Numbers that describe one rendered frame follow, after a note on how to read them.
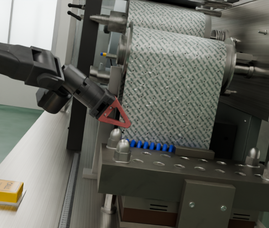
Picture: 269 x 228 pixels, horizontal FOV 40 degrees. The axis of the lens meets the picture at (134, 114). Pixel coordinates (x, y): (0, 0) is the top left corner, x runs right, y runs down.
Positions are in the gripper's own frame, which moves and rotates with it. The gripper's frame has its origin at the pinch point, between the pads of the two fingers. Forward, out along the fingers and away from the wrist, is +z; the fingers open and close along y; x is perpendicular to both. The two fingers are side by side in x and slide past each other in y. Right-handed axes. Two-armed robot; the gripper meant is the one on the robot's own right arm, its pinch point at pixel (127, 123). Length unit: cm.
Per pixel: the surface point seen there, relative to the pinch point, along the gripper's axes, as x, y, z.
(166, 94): 11.7, 0.3, 2.9
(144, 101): 7.0, 0.3, -0.2
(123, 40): 15.2, -3.5, -13.3
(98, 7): 19.5, -33.3, -24.2
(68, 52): -1, -102, -25
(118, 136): -2.5, 8.2, -1.3
